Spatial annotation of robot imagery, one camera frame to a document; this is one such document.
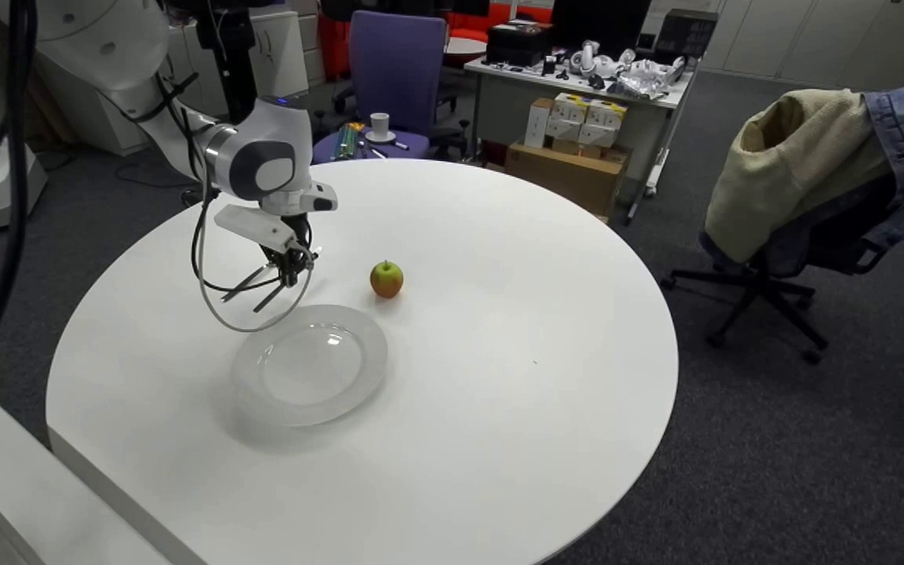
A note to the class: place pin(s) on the black box device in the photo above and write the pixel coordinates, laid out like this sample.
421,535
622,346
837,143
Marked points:
519,46

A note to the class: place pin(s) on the silver fork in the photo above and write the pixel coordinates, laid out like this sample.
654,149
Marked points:
244,287

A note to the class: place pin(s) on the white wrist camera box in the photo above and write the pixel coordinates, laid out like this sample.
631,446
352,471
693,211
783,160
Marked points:
248,220

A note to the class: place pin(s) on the white saucer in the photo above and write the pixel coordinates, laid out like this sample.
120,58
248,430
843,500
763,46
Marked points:
380,139

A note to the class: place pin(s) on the red green apple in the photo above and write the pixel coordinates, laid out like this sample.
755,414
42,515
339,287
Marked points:
386,282

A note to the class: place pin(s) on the white round plate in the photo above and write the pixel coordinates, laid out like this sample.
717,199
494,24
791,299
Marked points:
305,366

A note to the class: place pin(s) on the white floor machine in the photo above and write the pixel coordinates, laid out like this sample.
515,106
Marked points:
32,183

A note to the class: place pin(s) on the white filing cabinet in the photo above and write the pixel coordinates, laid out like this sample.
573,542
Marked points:
290,52

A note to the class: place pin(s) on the white box with yellow labels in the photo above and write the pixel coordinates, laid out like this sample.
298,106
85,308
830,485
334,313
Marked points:
589,122

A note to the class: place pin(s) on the large black monitor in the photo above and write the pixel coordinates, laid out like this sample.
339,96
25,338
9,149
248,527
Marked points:
598,24

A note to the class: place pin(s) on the white office desk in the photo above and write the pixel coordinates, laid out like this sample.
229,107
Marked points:
486,106

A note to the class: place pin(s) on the beige jacket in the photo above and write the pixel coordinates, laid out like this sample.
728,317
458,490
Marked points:
785,167

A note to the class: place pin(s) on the white cup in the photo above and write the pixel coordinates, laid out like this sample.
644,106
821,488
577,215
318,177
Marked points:
380,122

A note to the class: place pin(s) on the purple office chair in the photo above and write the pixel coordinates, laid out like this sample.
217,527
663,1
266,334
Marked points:
401,63

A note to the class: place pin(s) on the black swivel office chair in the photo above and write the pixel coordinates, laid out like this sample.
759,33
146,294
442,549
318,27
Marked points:
768,287

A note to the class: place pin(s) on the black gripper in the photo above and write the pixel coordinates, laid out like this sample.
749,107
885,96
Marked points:
295,244

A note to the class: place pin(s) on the pile of white clutter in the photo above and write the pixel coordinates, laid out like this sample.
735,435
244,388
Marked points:
619,73

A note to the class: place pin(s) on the plain white carton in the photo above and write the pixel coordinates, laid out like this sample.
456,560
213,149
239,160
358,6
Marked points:
538,122

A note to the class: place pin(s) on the small black monitor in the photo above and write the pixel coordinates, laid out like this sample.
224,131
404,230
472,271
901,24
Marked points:
687,33

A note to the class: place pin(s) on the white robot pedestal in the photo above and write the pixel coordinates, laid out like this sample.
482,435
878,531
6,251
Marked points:
12,471

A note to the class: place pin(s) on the black tripod stand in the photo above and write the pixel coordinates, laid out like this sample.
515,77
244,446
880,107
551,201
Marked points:
233,52

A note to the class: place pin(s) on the brown cardboard box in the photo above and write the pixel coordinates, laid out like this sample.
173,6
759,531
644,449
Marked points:
567,173

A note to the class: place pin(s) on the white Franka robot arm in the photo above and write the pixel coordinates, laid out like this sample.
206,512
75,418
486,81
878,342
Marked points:
274,135

